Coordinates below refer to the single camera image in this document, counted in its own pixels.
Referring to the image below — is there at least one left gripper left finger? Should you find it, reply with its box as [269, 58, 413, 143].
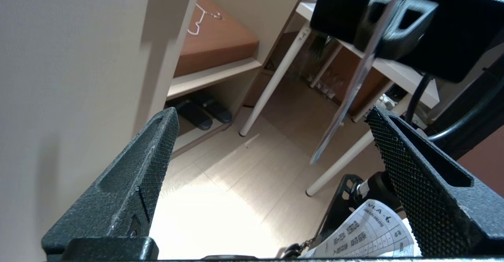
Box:
[41, 107, 180, 261]

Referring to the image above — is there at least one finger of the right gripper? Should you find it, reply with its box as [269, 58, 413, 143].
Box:
[354, 0, 396, 52]
[376, 0, 439, 60]

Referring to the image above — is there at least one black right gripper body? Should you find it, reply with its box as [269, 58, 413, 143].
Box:
[310, 0, 504, 84]

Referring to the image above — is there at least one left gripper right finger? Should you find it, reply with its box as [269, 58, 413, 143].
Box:
[364, 106, 504, 258]

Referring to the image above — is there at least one blue do-not-disturb door hanger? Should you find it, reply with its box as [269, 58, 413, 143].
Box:
[309, 0, 414, 165]

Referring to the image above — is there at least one beige room door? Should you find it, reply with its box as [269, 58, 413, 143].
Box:
[0, 0, 203, 262]

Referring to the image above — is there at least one white round table leg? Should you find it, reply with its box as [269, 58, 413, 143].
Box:
[309, 43, 343, 88]
[352, 80, 394, 123]
[306, 95, 412, 197]
[239, 24, 311, 137]

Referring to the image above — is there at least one white printed paper label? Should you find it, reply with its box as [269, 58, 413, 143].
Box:
[299, 199, 420, 258]

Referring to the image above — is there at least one dark slipper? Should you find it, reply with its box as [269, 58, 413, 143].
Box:
[199, 95, 233, 124]
[175, 98, 213, 131]

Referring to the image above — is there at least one brown bench cushion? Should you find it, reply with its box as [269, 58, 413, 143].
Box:
[173, 0, 260, 78]

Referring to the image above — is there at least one beige bench shelf unit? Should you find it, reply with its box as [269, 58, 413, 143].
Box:
[165, 57, 262, 156]

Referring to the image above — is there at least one thick black cable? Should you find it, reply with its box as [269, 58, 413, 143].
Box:
[406, 73, 504, 142]

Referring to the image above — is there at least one white wire clothes hanger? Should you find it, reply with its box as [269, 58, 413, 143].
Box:
[187, 3, 223, 36]

